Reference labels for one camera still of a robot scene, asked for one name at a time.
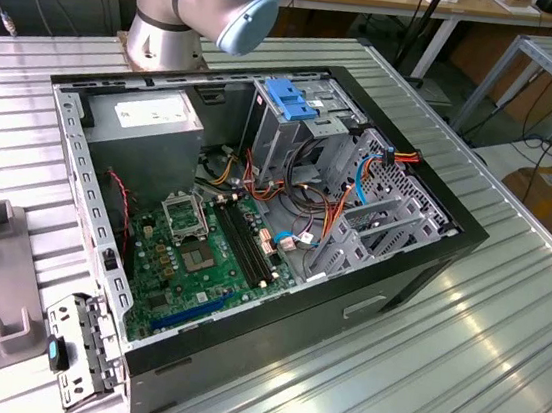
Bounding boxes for red orange power wire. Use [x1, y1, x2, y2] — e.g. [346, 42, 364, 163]
[319, 141, 423, 257]

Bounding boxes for grey metal disk bay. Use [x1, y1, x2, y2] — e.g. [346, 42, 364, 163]
[304, 121, 470, 299]

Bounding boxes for pink board connector block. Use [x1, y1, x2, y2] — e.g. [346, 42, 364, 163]
[255, 228, 280, 259]

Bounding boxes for black RAM slot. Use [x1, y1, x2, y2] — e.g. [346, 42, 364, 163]
[216, 193, 291, 283]
[203, 196, 277, 290]

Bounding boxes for grey optical drive cage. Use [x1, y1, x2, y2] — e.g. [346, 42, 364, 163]
[235, 69, 372, 202]

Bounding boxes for CPU socket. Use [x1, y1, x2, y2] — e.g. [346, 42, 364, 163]
[174, 237, 225, 277]

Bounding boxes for green motherboard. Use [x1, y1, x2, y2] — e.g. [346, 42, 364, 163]
[116, 181, 308, 360]

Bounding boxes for blue plastic drive latch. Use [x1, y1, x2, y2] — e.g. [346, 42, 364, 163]
[261, 76, 325, 126]

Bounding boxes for black open PC case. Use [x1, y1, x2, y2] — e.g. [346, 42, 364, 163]
[8, 30, 508, 413]

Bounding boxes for blue expansion slot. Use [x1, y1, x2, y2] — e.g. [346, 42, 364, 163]
[148, 279, 236, 342]

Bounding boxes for grey power supply unit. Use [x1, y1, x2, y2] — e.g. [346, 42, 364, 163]
[73, 78, 210, 216]

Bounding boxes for black case fan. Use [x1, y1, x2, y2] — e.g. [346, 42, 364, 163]
[90, 169, 143, 280]

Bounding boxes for small black rim clip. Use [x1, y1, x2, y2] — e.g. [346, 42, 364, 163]
[101, 247, 120, 272]

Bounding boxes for black latch with teal tab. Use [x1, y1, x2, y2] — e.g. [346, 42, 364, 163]
[42, 333, 75, 374]

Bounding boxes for red orange wire bundle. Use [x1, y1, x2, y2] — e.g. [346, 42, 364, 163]
[239, 147, 293, 205]

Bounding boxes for blue wire with white labels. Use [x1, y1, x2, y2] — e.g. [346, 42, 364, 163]
[269, 225, 327, 259]

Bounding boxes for black cable loop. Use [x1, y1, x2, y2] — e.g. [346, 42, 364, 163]
[279, 135, 345, 220]

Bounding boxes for yellow orange wire bundle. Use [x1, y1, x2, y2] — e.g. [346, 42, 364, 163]
[205, 150, 237, 188]

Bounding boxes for blue data wire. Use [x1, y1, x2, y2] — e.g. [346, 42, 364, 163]
[350, 145, 396, 211]

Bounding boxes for metal socket cover frame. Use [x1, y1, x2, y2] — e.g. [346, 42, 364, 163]
[156, 190, 214, 247]

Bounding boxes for red twisted fan wire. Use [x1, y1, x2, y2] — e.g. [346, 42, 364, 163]
[98, 169, 138, 251]

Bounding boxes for silver hinged slot bracket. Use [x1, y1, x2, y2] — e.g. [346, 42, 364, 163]
[34, 288, 138, 413]

